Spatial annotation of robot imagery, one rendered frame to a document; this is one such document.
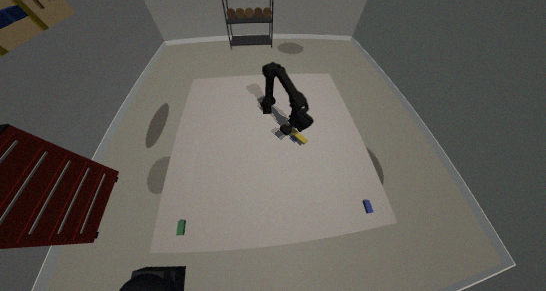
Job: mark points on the small blue block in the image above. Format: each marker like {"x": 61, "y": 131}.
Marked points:
{"x": 368, "y": 207}

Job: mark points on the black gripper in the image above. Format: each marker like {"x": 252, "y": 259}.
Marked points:
{"x": 287, "y": 129}

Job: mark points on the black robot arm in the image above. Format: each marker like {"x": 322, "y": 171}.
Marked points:
{"x": 296, "y": 98}

